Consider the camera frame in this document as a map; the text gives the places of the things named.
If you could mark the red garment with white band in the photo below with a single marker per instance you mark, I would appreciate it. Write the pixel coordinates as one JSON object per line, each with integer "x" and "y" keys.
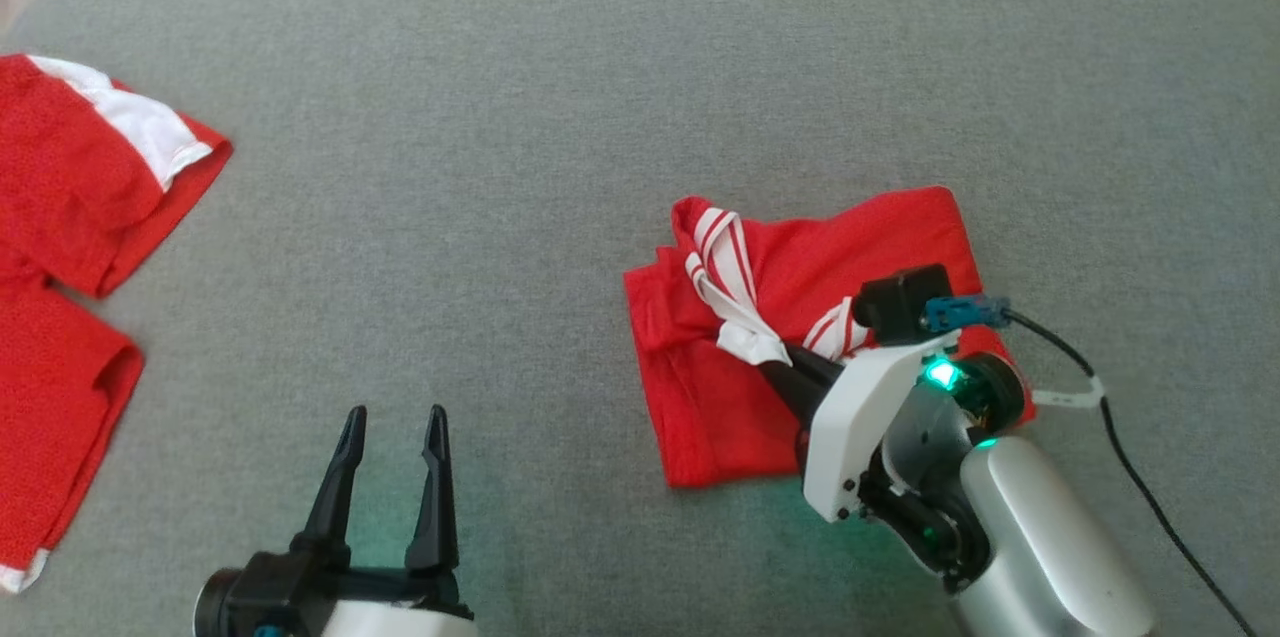
{"x": 70, "y": 167}

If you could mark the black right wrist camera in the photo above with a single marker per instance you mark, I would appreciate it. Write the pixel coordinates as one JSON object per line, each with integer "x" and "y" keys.
{"x": 900, "y": 307}

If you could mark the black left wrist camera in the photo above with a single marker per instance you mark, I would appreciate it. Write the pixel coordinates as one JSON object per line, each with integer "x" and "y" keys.
{"x": 240, "y": 602}

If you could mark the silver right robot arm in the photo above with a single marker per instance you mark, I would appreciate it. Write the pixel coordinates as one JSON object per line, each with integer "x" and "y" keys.
{"x": 1040, "y": 537}

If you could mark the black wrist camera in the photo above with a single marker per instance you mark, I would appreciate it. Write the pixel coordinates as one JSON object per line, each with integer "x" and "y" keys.
{"x": 240, "y": 602}
{"x": 900, "y": 307}

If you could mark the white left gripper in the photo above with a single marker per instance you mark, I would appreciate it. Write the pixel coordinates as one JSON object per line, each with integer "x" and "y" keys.
{"x": 400, "y": 617}

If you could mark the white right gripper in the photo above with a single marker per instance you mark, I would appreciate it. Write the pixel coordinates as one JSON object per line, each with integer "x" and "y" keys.
{"x": 850, "y": 437}

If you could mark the grey sofa seat cushion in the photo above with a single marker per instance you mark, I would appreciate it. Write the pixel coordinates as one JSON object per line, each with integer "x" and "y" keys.
{"x": 500, "y": 217}

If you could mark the red white-striped garment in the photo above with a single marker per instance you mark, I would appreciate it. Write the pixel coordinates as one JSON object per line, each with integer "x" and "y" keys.
{"x": 900, "y": 237}

